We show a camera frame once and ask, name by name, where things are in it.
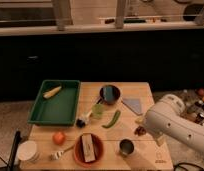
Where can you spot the steel metal cup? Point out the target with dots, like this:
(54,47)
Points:
(126,147)

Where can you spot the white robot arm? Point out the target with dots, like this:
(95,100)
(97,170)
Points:
(164,117)

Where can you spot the green plastic tray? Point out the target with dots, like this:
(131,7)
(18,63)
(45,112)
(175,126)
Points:
(60,109)

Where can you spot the small black frying pan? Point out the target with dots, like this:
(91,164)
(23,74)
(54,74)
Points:
(109,94)

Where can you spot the translucent green plastic cup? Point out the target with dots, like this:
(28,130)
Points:
(97,111)

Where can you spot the green chili pepper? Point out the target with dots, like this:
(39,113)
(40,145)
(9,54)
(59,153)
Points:
(113,120)

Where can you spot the grey triangular cloth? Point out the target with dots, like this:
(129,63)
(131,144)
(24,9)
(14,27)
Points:
(134,105)

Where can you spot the black and white brush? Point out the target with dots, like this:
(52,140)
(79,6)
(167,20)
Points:
(83,120)

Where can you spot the yellow corn cob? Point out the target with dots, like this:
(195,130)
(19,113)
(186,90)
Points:
(52,92)

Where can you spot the dark grape bunch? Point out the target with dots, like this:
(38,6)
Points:
(140,131)

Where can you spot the wooden block in bowl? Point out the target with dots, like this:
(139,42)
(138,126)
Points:
(88,148)

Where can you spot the orange terracotta bowl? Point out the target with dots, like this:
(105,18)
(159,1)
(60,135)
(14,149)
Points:
(78,151)

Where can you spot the orange tomato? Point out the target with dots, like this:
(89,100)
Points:
(59,138)

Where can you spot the black stand pole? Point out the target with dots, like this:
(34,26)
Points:
(16,141)

